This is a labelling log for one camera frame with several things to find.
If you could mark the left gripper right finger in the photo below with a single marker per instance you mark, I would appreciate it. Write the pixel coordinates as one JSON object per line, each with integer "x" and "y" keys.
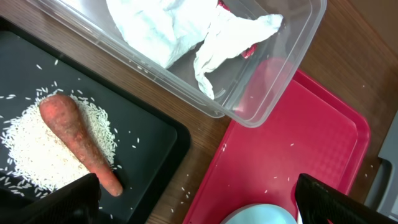
{"x": 318, "y": 203}

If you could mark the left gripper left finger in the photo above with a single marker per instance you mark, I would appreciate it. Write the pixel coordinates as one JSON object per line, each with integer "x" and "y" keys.
{"x": 76, "y": 202}

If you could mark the light blue plate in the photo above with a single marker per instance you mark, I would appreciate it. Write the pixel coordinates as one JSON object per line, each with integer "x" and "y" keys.
{"x": 260, "y": 214}

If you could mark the white rice pile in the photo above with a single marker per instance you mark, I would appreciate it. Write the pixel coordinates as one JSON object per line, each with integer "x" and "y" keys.
{"x": 34, "y": 161}

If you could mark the orange carrot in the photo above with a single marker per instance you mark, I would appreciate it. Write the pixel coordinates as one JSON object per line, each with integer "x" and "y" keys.
{"x": 62, "y": 115}

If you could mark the red strawberry wrapper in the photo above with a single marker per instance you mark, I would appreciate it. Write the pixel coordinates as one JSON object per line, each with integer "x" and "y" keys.
{"x": 249, "y": 51}

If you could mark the white napkin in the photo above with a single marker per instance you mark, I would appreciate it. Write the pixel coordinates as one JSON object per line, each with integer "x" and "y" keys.
{"x": 165, "y": 30}

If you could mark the grey dishwasher rack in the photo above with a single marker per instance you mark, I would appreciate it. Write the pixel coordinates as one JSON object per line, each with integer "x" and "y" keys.
{"x": 382, "y": 196}

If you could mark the red serving tray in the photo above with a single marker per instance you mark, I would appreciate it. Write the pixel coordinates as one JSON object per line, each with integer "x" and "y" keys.
{"x": 309, "y": 131}

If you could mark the black tray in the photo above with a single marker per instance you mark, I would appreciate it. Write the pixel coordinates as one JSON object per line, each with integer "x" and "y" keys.
{"x": 153, "y": 144}

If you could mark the clear plastic bin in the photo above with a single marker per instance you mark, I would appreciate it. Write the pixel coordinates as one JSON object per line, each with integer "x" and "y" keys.
{"x": 245, "y": 89}

